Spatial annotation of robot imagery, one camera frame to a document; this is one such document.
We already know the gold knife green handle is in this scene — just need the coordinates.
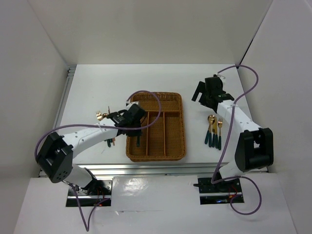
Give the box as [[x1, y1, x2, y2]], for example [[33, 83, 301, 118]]
[[208, 124, 215, 147], [212, 120, 218, 148]]

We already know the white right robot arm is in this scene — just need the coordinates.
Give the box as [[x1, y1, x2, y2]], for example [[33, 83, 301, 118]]
[[192, 75, 273, 191]]

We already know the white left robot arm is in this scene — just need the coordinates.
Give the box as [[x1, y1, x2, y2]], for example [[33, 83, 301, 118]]
[[36, 103, 146, 195]]

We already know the wicker cutlery tray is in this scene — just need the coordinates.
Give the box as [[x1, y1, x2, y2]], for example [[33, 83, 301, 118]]
[[126, 92, 186, 162]]

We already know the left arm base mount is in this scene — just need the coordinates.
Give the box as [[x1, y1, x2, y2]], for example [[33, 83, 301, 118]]
[[65, 178, 113, 207]]

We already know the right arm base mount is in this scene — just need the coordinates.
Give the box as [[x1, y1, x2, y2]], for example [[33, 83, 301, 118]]
[[193, 177, 244, 205]]

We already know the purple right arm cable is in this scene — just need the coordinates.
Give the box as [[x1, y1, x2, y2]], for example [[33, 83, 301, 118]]
[[211, 64, 263, 215]]

